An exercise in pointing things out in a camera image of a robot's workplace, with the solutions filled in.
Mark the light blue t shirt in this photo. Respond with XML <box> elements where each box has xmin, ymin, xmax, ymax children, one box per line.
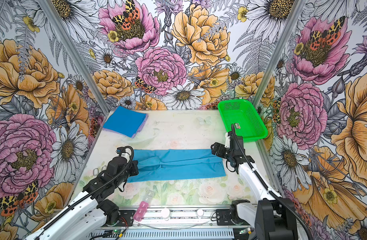
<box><xmin>128</xmin><ymin>149</ymin><xmax>226</xmax><ymax>183</ymax></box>

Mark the aluminium front rail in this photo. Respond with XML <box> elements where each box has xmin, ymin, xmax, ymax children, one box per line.
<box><xmin>100</xmin><ymin>208</ymin><xmax>253</xmax><ymax>230</ymax></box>

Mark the left black corrugated cable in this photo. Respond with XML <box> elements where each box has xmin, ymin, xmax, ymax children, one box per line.
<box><xmin>33</xmin><ymin>146</ymin><xmax>135</xmax><ymax>240</ymax></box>

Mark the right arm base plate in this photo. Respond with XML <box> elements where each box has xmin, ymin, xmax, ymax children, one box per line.
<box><xmin>215</xmin><ymin>209</ymin><xmax>241</xmax><ymax>226</ymax></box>

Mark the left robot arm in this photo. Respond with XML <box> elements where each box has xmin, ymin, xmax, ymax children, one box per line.
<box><xmin>26</xmin><ymin>156</ymin><xmax>139</xmax><ymax>240</ymax></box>

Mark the aluminium corner post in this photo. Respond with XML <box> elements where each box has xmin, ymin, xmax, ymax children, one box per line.
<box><xmin>252</xmin><ymin>0</ymin><xmax>307</xmax><ymax>107</ymax></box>
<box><xmin>39</xmin><ymin>1</ymin><xmax>111</xmax><ymax>116</ymax></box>

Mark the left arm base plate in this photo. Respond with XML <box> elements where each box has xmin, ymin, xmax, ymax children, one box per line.
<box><xmin>114</xmin><ymin>210</ymin><xmax>136</xmax><ymax>227</ymax></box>

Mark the right black corrugated cable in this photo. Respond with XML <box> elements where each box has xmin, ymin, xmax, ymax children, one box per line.
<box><xmin>230</xmin><ymin>123</ymin><xmax>313</xmax><ymax>240</ymax></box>

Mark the white bottle cap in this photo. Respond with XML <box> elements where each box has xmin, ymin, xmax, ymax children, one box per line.
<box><xmin>161</xmin><ymin>208</ymin><xmax>171</xmax><ymax>221</ymax></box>
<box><xmin>196</xmin><ymin>209</ymin><xmax>204</xmax><ymax>219</ymax></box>

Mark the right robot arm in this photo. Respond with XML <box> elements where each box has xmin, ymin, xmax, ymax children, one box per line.
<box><xmin>210</xmin><ymin>132</ymin><xmax>298</xmax><ymax>240</ymax></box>

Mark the white bottle cap right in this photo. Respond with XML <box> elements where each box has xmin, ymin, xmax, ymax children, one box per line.
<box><xmin>196</xmin><ymin>209</ymin><xmax>204</xmax><ymax>219</ymax></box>

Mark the pink clear plastic bottle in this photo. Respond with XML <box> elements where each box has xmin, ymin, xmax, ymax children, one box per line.
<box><xmin>133</xmin><ymin>191</ymin><xmax>155</xmax><ymax>222</ymax></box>

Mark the left aluminium corner post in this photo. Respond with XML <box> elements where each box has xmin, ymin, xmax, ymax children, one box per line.
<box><xmin>39</xmin><ymin>1</ymin><xmax>111</xmax><ymax>116</ymax></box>

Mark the black corrugated cable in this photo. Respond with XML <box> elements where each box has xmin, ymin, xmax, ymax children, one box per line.
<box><xmin>33</xmin><ymin>146</ymin><xmax>135</xmax><ymax>240</ymax></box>
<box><xmin>230</xmin><ymin>123</ymin><xmax>313</xmax><ymax>240</ymax></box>

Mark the green plastic basket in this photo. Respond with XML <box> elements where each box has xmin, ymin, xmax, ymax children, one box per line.
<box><xmin>217</xmin><ymin>99</ymin><xmax>268</xmax><ymax>143</ymax></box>

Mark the white bottle cap left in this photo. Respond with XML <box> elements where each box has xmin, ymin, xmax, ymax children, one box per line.
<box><xmin>161</xmin><ymin>208</ymin><xmax>171</xmax><ymax>221</ymax></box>

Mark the folded dark blue t shirt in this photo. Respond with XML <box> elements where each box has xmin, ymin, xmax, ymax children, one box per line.
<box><xmin>102</xmin><ymin>105</ymin><xmax>148</xmax><ymax>136</ymax></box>

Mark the right aluminium corner post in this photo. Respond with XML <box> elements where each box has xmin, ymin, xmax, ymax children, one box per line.
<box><xmin>252</xmin><ymin>0</ymin><xmax>307</xmax><ymax>107</ymax></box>

